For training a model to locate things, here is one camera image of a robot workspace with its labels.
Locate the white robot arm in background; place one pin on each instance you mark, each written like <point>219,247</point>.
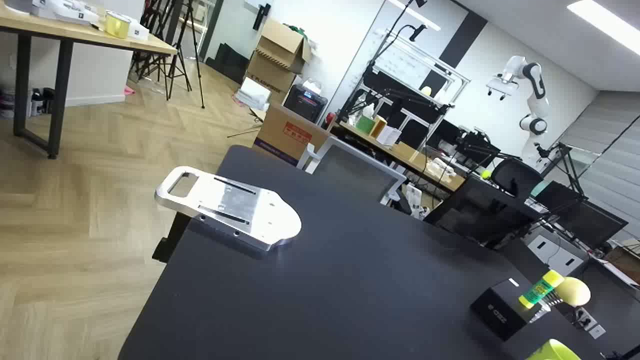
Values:
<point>536,95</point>

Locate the large cardboard box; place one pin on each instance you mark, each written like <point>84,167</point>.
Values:
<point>287,132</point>

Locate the green box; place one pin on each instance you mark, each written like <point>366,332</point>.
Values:
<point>365,125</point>

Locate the black machine box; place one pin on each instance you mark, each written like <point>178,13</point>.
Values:
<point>304,102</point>

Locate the small white box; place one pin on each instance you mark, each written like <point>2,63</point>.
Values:
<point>138,31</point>

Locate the green yellow gluestick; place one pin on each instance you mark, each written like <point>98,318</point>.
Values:
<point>540,289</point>

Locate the yellow cup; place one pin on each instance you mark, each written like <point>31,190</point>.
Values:
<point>555,351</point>

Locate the wooden desk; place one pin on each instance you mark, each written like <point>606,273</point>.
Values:
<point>400,150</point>

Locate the silver metal plate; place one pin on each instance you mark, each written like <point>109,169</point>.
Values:
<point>235,205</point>

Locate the stack of cardboard boxes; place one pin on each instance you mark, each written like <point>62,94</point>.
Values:
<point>275,60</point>

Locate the large black monitor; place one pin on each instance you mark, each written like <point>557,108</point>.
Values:
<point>475,210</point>

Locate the tennis ball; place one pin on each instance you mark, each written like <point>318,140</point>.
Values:
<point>486,174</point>

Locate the group of black tripods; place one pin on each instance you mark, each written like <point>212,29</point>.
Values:
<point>172,55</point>

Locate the black office chair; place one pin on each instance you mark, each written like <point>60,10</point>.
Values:
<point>515,176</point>

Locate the white drawer cabinet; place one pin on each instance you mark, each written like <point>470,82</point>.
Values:
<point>555,252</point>

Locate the row of black monitors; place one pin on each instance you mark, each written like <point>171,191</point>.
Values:
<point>590,220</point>

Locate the wooden table with black legs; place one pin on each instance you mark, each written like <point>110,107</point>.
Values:
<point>60,31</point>

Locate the table power socket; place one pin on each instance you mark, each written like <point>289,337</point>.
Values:
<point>589,322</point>

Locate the heap of white boxes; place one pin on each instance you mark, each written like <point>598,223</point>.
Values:
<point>65,10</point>

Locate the ceiling light panel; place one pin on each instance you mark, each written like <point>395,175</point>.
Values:
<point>607,22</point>

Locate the aluminium frame rack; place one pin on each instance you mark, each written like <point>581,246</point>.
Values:
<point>415,75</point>

